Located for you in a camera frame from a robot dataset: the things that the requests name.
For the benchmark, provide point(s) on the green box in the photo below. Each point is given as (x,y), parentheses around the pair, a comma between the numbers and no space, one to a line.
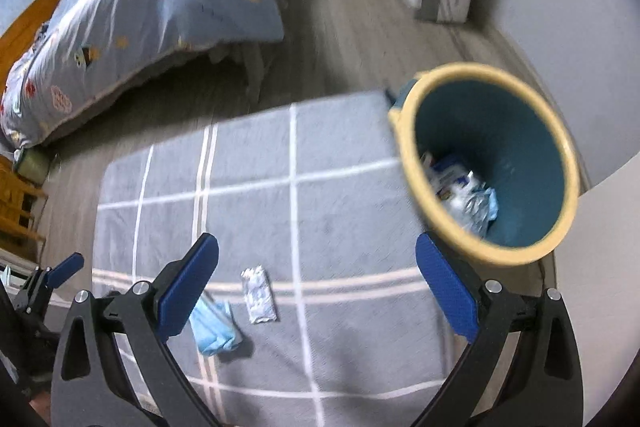
(32,163)

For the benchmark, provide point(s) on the yellow rimmed teal trash bin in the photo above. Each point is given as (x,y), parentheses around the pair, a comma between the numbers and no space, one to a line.
(500,132)

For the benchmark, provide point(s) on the crumpled clear plastic wrapper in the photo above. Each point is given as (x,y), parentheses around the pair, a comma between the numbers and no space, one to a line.
(475,209)

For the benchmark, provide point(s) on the wooden furniture frame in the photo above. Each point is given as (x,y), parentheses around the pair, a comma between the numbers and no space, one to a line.
(15,207)

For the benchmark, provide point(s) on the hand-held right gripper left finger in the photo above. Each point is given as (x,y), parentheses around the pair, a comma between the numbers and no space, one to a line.
(192,287)

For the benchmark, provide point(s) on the bed with blue duvet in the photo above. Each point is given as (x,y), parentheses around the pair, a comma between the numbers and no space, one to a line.
(150,22)

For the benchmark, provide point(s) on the blue face mask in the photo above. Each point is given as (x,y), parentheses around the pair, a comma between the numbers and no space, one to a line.
(215,332)

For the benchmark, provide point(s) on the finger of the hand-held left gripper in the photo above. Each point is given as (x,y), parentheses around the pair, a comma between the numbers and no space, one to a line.
(67,268)

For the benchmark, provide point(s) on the grey rug with white stripes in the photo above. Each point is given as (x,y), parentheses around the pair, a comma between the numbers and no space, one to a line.
(340,232)

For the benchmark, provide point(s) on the wooden headboard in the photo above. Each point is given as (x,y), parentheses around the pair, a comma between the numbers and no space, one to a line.
(40,7)

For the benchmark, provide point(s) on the bed with grey skirt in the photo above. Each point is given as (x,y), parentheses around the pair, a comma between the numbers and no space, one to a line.
(250,62)

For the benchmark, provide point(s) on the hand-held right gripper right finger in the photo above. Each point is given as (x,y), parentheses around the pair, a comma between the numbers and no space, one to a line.
(445,287)

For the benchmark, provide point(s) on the silver foil wrapper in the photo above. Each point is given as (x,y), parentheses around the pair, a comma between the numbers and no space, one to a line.
(257,297)

